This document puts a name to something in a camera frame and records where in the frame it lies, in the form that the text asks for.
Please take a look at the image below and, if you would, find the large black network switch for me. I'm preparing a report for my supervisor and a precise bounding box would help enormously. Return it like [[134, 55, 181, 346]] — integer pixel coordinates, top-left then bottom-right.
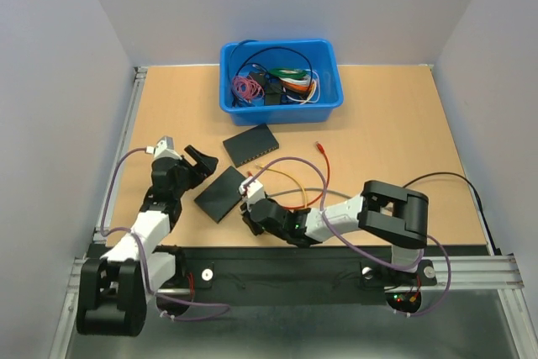
[[194, 166, 245, 223]]

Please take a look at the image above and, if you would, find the yellow ethernet cable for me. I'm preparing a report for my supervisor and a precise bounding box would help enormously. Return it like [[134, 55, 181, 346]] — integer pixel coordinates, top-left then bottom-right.
[[255, 161, 321, 211]]

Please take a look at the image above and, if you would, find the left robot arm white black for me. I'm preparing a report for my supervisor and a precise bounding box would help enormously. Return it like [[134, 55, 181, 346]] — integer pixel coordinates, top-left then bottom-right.
[[76, 137, 219, 336]]

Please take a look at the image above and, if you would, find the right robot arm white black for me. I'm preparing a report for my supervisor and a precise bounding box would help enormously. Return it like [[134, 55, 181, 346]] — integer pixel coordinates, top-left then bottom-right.
[[239, 178, 429, 283]]

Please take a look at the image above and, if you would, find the blue plastic bin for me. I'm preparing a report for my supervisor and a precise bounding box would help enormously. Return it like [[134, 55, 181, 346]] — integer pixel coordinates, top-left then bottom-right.
[[219, 39, 344, 125]]

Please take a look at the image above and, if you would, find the black adapter in bin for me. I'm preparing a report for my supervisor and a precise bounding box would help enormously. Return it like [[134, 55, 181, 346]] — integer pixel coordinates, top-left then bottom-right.
[[248, 71, 284, 106]]

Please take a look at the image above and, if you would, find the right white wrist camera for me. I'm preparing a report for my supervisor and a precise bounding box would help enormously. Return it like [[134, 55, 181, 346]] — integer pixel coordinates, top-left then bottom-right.
[[239, 177, 266, 203]]

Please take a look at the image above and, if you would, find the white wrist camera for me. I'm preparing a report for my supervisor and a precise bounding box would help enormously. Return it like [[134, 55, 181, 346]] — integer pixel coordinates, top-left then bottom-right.
[[145, 135, 181, 160], [239, 177, 266, 203]]

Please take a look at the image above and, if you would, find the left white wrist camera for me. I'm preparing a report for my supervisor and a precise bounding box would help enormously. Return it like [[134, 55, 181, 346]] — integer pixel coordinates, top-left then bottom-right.
[[145, 135, 181, 160]]

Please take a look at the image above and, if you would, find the small black network switch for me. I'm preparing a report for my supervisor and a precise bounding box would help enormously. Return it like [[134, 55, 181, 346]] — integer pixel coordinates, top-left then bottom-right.
[[223, 124, 279, 167]]

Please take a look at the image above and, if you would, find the grey ethernet cable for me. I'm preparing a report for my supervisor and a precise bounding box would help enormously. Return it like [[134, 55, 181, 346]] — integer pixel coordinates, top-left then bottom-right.
[[266, 187, 354, 200]]

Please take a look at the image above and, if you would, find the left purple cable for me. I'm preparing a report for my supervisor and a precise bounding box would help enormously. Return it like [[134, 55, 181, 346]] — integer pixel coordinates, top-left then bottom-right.
[[98, 147, 231, 322]]

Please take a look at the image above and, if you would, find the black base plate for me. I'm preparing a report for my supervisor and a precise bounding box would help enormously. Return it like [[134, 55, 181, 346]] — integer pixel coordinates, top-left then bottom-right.
[[157, 246, 437, 307]]

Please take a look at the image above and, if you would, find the pink coiled cable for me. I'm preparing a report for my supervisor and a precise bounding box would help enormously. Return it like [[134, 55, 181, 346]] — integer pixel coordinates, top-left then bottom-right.
[[231, 75, 265, 102]]

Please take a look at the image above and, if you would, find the red ethernet cable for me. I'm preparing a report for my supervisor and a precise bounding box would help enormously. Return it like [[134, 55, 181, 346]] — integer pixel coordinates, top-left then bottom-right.
[[245, 139, 333, 204]]

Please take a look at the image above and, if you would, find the black cable in bin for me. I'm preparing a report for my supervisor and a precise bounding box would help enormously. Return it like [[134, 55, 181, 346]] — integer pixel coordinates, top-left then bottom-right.
[[229, 40, 314, 82]]

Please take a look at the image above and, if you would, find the green white orange cable bundle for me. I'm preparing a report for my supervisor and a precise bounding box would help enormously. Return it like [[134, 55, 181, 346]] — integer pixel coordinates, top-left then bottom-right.
[[268, 65, 321, 106]]

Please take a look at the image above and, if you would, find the black cable on table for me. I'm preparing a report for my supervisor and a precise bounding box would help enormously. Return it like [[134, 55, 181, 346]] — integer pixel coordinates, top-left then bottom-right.
[[403, 172, 499, 251]]

